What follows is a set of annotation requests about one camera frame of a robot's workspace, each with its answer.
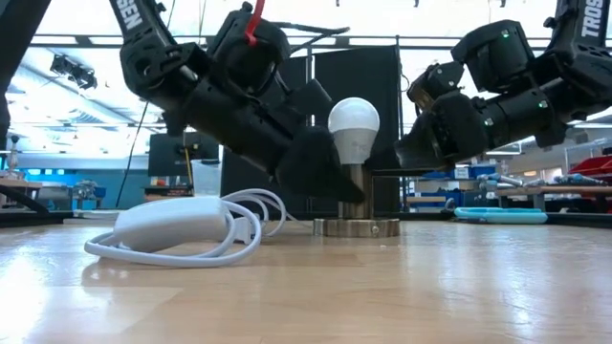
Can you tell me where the small wooden table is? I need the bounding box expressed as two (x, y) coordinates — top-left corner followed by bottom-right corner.
(0, 179), (44, 214)

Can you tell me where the thin black hanging cable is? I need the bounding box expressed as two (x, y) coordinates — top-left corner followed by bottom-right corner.
(114, 99), (150, 209)

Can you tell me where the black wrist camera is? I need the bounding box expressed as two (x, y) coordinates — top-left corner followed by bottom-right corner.
(405, 60), (466, 114)
(285, 78), (335, 129)

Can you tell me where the black ceiling camera rig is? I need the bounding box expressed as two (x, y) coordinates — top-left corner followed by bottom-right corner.
(50, 54), (99, 92)

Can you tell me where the clear plastic bin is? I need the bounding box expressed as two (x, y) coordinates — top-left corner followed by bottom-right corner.
(190, 160), (224, 198)

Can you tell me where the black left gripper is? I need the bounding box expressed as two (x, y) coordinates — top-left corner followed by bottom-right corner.
(233, 109), (367, 204)

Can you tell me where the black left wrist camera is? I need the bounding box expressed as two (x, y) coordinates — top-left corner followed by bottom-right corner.
(285, 78), (335, 129)

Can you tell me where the grey stand with black knob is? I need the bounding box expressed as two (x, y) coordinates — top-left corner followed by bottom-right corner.
(7, 135), (21, 178)

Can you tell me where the yellow cable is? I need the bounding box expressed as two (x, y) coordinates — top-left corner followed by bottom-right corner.
(184, 145), (195, 187)

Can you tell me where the red zip tie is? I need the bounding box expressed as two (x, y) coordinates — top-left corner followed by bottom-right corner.
(244, 0), (267, 48)

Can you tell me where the white light bulb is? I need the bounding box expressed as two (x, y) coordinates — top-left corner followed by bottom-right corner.
(327, 97), (382, 166)

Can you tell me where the red storage bin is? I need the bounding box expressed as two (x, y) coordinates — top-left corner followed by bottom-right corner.
(568, 155), (612, 179)

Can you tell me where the long wooden workbench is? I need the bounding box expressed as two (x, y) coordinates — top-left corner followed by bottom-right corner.
(496, 184), (612, 211)

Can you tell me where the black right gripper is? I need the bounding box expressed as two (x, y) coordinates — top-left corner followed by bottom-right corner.
(370, 90), (490, 177)

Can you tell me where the brass lamp socket base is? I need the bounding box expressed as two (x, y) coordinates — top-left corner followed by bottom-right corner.
(313, 161), (402, 239)

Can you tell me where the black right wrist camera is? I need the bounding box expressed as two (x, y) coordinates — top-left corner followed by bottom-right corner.
(405, 60), (466, 114)

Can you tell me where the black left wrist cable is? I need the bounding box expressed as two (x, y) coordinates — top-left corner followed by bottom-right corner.
(267, 21), (351, 54)

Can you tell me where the black monitor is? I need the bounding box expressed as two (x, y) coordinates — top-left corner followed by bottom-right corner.
(147, 132), (221, 178)

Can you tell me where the black curtain divider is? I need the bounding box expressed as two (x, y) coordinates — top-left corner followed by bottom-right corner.
(220, 45), (402, 217)

